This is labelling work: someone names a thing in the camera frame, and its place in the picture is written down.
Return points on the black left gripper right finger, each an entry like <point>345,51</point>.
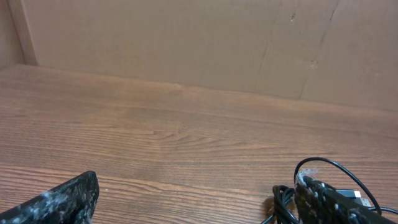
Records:
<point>317,202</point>

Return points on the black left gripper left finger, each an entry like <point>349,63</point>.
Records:
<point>72,202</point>

